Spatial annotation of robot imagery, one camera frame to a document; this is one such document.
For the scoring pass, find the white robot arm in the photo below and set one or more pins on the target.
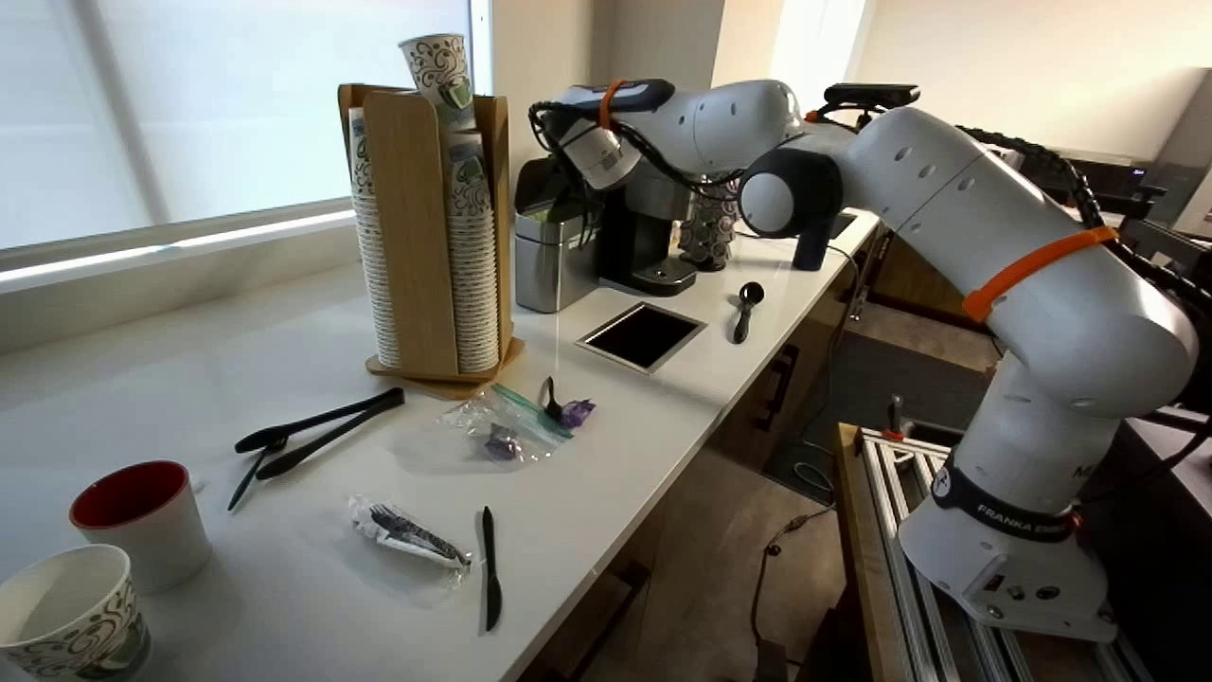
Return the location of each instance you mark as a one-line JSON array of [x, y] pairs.
[[1084, 340]]

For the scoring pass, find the black counter trash opening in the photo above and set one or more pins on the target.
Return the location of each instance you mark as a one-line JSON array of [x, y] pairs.
[[640, 335]]

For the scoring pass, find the black coffee machine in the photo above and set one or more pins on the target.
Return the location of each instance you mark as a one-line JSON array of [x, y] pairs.
[[632, 233]]

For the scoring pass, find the black scoop spoon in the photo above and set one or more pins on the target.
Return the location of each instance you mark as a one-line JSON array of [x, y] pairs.
[[747, 296]]

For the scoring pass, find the patterned cup stack jar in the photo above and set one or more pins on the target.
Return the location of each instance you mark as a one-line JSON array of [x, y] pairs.
[[711, 227]]

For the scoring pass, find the wooden cup dispenser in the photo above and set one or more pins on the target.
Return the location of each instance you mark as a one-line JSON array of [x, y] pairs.
[[439, 310]]

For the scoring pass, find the black plastic knife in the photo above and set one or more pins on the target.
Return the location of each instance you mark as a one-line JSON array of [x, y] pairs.
[[492, 592]]

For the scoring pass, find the patterned paper cup on top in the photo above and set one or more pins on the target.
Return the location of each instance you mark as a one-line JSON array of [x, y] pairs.
[[439, 70]]

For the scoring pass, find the black plastic cutlery pair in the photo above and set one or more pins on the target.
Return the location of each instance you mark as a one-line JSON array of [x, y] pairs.
[[283, 450]]

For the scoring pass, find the white and red cup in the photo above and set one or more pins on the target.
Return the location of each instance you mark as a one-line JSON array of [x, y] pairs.
[[150, 513]]

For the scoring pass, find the patterned paper bowl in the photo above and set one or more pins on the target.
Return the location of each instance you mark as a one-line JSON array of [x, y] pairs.
[[72, 618]]

